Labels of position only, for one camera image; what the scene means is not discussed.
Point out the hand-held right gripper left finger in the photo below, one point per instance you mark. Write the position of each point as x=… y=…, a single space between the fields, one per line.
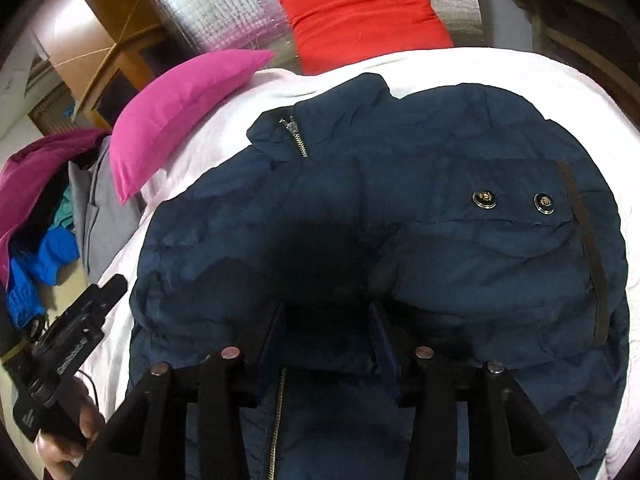
x=272 y=332

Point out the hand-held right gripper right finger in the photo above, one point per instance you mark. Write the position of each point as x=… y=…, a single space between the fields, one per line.
x=382 y=340

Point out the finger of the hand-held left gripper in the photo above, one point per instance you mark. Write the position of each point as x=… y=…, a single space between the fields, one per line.
x=112 y=290

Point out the navy blue padded jacket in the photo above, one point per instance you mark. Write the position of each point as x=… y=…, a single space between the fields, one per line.
x=400 y=185

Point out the person's left hand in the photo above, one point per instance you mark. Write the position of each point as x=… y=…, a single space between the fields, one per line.
x=55 y=457

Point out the beige sofa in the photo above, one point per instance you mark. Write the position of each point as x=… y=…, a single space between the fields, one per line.
x=67 y=287

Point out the grey garment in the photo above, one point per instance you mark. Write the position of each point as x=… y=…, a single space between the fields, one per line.
x=105 y=220

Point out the bright blue garment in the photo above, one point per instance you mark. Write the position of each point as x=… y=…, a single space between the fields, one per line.
x=45 y=260

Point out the teal garment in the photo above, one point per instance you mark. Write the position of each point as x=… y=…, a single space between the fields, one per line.
x=64 y=210

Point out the magenta blanket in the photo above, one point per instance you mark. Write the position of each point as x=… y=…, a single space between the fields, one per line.
x=35 y=170

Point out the pink pillow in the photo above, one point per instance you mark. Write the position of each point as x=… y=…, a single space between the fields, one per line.
x=175 y=110

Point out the wooden door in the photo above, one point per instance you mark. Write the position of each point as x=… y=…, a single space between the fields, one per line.
x=47 y=110

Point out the silver foil insulation board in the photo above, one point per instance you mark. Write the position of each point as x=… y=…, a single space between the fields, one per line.
x=210 y=5

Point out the red cushion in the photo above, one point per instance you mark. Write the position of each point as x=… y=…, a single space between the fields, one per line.
x=360 y=15

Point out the wooden bench table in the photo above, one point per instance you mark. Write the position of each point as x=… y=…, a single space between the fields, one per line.
x=565 y=35

